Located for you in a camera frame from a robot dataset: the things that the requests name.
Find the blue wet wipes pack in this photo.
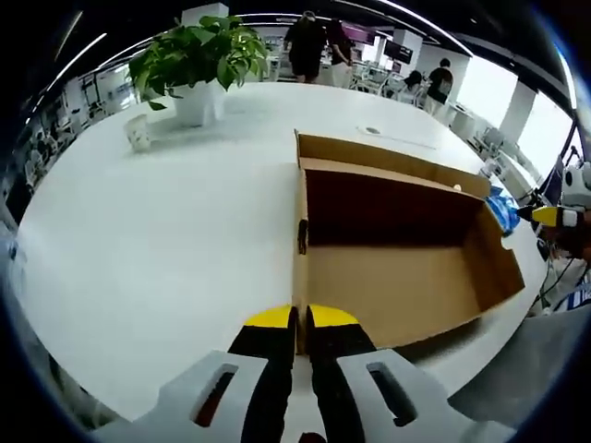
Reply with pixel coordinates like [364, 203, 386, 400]
[484, 186, 522, 237]

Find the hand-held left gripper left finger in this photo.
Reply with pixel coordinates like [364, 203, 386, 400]
[159, 304, 300, 443]

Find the white table cable slot lid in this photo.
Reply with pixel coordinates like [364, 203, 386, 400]
[355, 124, 438, 150]

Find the small white cup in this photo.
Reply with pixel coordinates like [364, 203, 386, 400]
[124, 114, 152, 151]

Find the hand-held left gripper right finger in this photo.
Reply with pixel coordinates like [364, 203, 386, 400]
[304, 303, 452, 443]

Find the brown cardboard shoe box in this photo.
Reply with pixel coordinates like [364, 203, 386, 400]
[293, 128, 526, 355]

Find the grey mesh office chair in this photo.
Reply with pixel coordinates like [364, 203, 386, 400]
[447, 313, 591, 425]

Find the person's right hand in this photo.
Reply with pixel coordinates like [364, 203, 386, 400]
[551, 221, 591, 260]

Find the potted green plant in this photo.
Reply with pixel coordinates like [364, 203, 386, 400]
[127, 16, 270, 128]

